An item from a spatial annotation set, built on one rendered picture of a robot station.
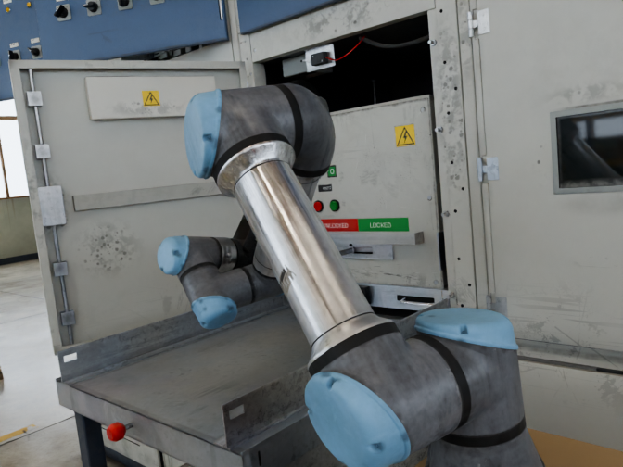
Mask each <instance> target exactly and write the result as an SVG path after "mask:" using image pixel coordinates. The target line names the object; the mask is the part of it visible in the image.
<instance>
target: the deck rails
mask: <svg viewBox="0 0 623 467"><path fill-rule="evenodd" d="M288 308H291V307H290V306H287V305H284V301H283V295H281V296H279V297H270V298H266V299H263V300H261V301H258V302H254V303H252V304H249V305H246V306H244V307H241V308H238V309H237V315H236V317H235V318H234V319H233V320H232V321H231V322H229V323H227V324H225V325H224V326H223V327H220V328H217V329H206V328H204V327H202V326H201V325H200V323H199V321H198V319H197V316H196V314H195V313H194V312H193V311H188V312H186V313H183V314H180V315H176V316H173V317H170V318H167V319H164V320H161V321H158V322H152V323H150V324H147V325H143V326H140V327H137V328H133V329H131V330H128V331H125V332H121V333H118V334H113V335H110V336H107V337H104V338H100V339H97V340H95V341H91V342H88V343H85V344H82V345H78V346H76V347H71V348H67V349H64V350H61V351H58V352H57V357H58V363H59V369H60V375H61V383H63V384H65V385H74V384H77V383H79V382H81V381H84V380H87V379H90V378H93V377H95V376H98V375H100V374H103V373H106V372H110V371H113V370H116V369H119V368H121V367H123V366H126V365H129V364H132V363H135V362H138V361H139V360H144V359H147V358H150V357H152V356H155V355H158V354H160V353H163V352H166V351H168V350H171V349H174V348H177V347H180V346H183V345H186V344H189V343H192V342H195V341H197V340H199V339H202V338H205V337H208V336H210V335H213V334H217V333H220V332H223V331H225V330H228V329H231V328H234V327H237V326H239V325H241V324H244V323H247V322H252V321H254V320H257V319H259V318H262V317H265V316H268V315H270V314H273V313H276V312H278V311H281V310H283V309H288ZM447 308H448V299H447V298H445V299H443V300H441V301H439V302H437V303H435V304H433V305H431V306H429V307H427V308H425V309H421V310H419V311H417V312H416V313H414V314H412V315H410V316H408V317H406V318H404V319H401V320H399V321H397V322H395V323H396V325H397V327H398V329H399V330H400V333H401V334H402V336H403V338H404V340H405V339H408V338H410V337H412V336H415V335H416V330H414V326H415V320H416V318H417V316H418V315H420V314H421V313H423V312H426V311H430V310H433V309H447ZM73 353H76V356H77V359H74V360H69V361H66V362H64V356H67V355H69V354H73ZM311 378H312V377H311V375H310V373H309V370H308V364H306V365H304V366H302V367H300V368H298V369H296V370H295V371H293V372H289V373H287V374H285V375H283V376H281V377H279V378H277V379H275V380H273V381H271V382H269V383H267V384H265V385H262V386H260V387H258V388H256V389H254V390H251V391H249V392H247V393H246V394H244V395H242V396H240V397H238V398H235V399H232V400H230V401H228V402H226V403H224V404H222V420H223V428H224V436H222V437H220V438H218V439H216V440H215V441H213V444H215V445H217V446H220V447H222V448H226V449H229V450H231V449H233V448H236V447H237V446H239V445H241V444H243V443H244V442H246V441H248V440H250V439H251V438H252V437H254V436H256V435H259V434H260V433H262V432H264V431H266V430H268V429H269V428H271V427H273V426H275V425H276V424H278V423H280V422H282V421H283V420H285V419H287V418H289V417H291V416H292V415H294V414H296V413H298V412H300V411H301V410H304V409H306V408H308V407H307V406H306V403H305V388H306V385H307V383H308V382H309V381H310V380H311ZM241 405H243V412H242V413H240V414H238V415H236V416H235V417H234V418H232V419H230V416H229V410H233V409H235V408H237V407H239V406H241Z"/></svg>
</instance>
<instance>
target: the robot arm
mask: <svg viewBox="0 0 623 467"><path fill-rule="evenodd" d="M184 142H185V150H186V155H187V159H188V163H189V166H190V168H191V171H192V172H193V173H194V175H195V176H197V177H198V178H200V179H201V178H204V179H205V180H206V179H208V178H209V177H213V179H214V181H215V182H216V184H217V186H218V188H219V189H220V191H221V192H222V193H223V194H224V195H225V196H229V197H233V198H236V200H237V202H238V204H239V206H240V207H241V209H242V211H243V213H244V215H243V217H242V219H241V222H240V223H239V225H238V227H237V229H236V232H235V235H234V237H233V238H228V237H203V236H186V235H182V236H170V237H167V238H165V239H164V240H163V241H162V242H161V244H160V245H159V249H158V265H159V268H160V269H161V270H162V271H163V272H164V273H165V274H170V275H172V276H174V275H177V276H178V279H179V281H180V283H181V284H182V286H183V288H184V291H185V293H186V295H187V298H188V300H189V302H190V305H191V309H192V311H193V312H194V313H195V314H196V316H197V319H198V321H199V323H200V325H201V326H202V327H204V328H206V329H217V328H220V327H223V326H224V325H225V324H227V323H229V322H231V321H232V320H233V319H234V318H235V317H236V315H237V309H238V308H241V307H244V306H246V305H249V304H252V303H254V302H258V301H261V300H263V299H266V298H270V297H279V296H281V295H283V294H285V296H286V299H287V301H288V303H289V305H290V307H291V308H292V310H293V312H294V314H295V316H296V318H297V320H298V322H299V325H300V327H301V329H302V331H303V333H304V334H305V336H306V338H307V339H308V341H309V343H310V345H311V348H312V351H311V357H310V360H309V363H308V370H309V373H310V375H311V380H310V381H309V382H308V383H307V385H306V388H305V403H306V406H307V407H308V408H309V410H308V414H309V417H310V419H311V423H312V425H313V427H314V429H315V431H316V433H317V435H318V436H319V437H320V438H321V440H322V441H323V443H324V444H325V446H326V447H327V448H328V450H329V451H330V452H331V453H332V454H333V455H334V456H335V457H336V458H337V459H338V460H339V461H341V462H342V463H344V464H346V465H347V466H348V467H388V466H389V465H391V464H396V463H400V462H402V461H404V460H406V459H407V458H408V457H409V456H410V455H412V454H413V453H415V452H416V451H418V450H420V449H422V448H424V447H426V446H428V445H429V447H428V452H427V459H426V466H425V467H546V466H545V464H544V462H543V460H542V458H541V456H540V455H539V453H538V451H537V449H536V447H535V445H534V443H533V440H532V438H531V436H530V434H529V432H528V429H527V425H526V418H525V409H524V401H523V394H522V386H521V379H520V371H519V364H518V357H517V350H518V344H517V343H516V342H515V333H514V328H513V325H512V324H511V322H510V320H509V319H508V318H507V317H505V316H504V315H502V314H501V313H499V312H496V311H492V310H487V309H473V308H448V309H433V310H430V311H426V312H423V313H421V314H420V315H418V316H417V318H416V320H415V326H414V330H416V335H415V336H412V337H410V338H408V339H405V340H404V338H403V336H402V334H401V332H400V330H399V329H398V327H397V325H396V323H395V322H394V321H392V320H389V319H385V318H382V317H378V316H376V315H375V313H374V312H373V310H372V308H371V306H370V305H369V303H368V301H367V299H366V298H365V296H364V294H363V292H362V290H361V288H360V287H359V286H358V284H357V282H356V280H355V279H354V277H353V275H352V273H351V272H350V269H349V267H348V266H347V264H346V262H345V260H344V259H343V258H342V256H341V254H340V253H339V251H338V249H337V247H336V245H335V243H334V241H333V240H332V238H331V236H330V234H329V233H328V231H327V230H326V228H325V227H324V224H323V222H322V221H321V219H320V217H319V215H318V214H317V212H316V210H315V208H314V207H313V205H312V199H313V196H314V193H315V190H316V187H317V184H318V182H319V179H320V177H322V176H324V175H325V174H326V173H327V172H328V170H329V168H330V165H331V162H332V159H333V156H334V152H335V144H336V135H335V127H334V123H333V120H332V118H331V115H330V113H329V111H328V109H327V107H326V106H325V104H324V103H323V101H322V100H321V99H320V98H319V97H318V96H317V95H316V94H314V93H313V92H312V91H310V90H309V89H307V88H305V87H303V86H300V85H297V84H293V83H279V84H276V85H265V86H256V87H247V88H237V89H228V90H221V89H215V91H210V92H205V93H199V94H196V95H194V96H193V97H192V98H191V99H190V101H189V103H188V105H187V108H186V112H185V117H184ZM256 238H257V240H258V241H256V240H255V239H256Z"/></svg>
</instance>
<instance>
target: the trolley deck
mask: <svg viewBox="0 0 623 467"><path fill-rule="evenodd" d="M311 354H312V347H311V345H310V343H309V341H308V339H307V338H306V336H305V334H304V333H303V331H302V329H301V327H300V325H299V322H298V320H297V318H296V316H295V314H294V312H293V310H292V308H288V309H283V310H281V311H278V312H276V313H273V314H270V315H268V316H265V317H262V318H259V319H257V320H254V321H252V322H247V323H244V324H241V325H239V326H237V327H234V328H231V329H228V330H225V331H223V332H220V333H217V334H213V335H210V336H208V337H205V338H202V339H199V340H197V341H195V342H192V343H189V344H186V345H183V346H180V347H177V348H174V349H171V350H168V351H166V352H163V353H160V354H158V355H155V356H152V357H150V358H147V359H144V360H139V361H138V362H135V363H132V364H129V365H126V366H123V367H121V368H119V369H116V370H113V371H110V372H106V373H103V374H100V375H98V376H95V377H93V378H90V379H87V380H84V381H81V382H79V383H77V384H74V385H65V384H63V383H61V377H58V378H56V384H57V395H58V401H59V405H61V406H63V407H65V408H67V409H69V410H73V411H75V412H77V413H79V414H81V415H83V416H85V417H87V418H89V419H91V420H93V421H95V422H98V423H101V424H103V425H105V426H106V427H109V426H110V425H111V424H112V423H115V422H119V423H123V424H124V425H125V424H128V423H133V428H130V429H128V430H126V434H125V435H127V436H128V437H130V438H132V439H135V440H137V441H139V442H141V443H143V444H145V445H147V446H150V447H152V448H154V449H156V450H158V451H161V452H163V453H165V454H167V455H169V456H171V457H173V458H175V459H177V460H179V461H182V462H184V463H187V464H189V465H191V466H193V467H285V466H287V465H288V464H289V463H290V462H292V461H294V460H296V459H297V458H299V457H300V456H302V455H303V454H305V453H306V452H308V451H310V450H311V449H313V448H315V447H316V446H318V445H319V444H321V443H323V441H322V440H321V438H320V437H319V436H318V435H317V433H316V431H315V429H314V427H313V425H312V422H311V419H310V417H309V414H308V410H309V408H306V409H304V410H301V411H300V412H298V413H296V414H294V415H292V416H291V417H289V418H287V419H285V420H283V421H282V422H280V423H278V424H276V425H275V426H273V427H271V428H269V429H268V430H266V431H264V432H262V433H260V434H259V435H256V436H254V437H252V438H251V439H250V440H248V441H246V442H244V443H243V444H241V445H239V446H237V447H236V448H233V449H231V450H229V449H226V448H222V447H220V446H217V445H215V444H213V441H215V440H216V439H218V438H220V437H222V436H224V428H223V414H222V404H224V403H226V402H228V401H230V400H232V399H235V398H238V397H240V396H242V395H244V394H246V393H247V392H249V391H251V390H254V389H256V388H258V387H260V386H262V385H265V384H267V383H269V382H271V381H273V380H275V379H277V378H279V377H281V376H283V375H285V374H287V373H289V372H293V371H295V370H296V369H298V368H300V367H302V366H304V365H306V364H308V363H309V360H310V357H311Z"/></svg>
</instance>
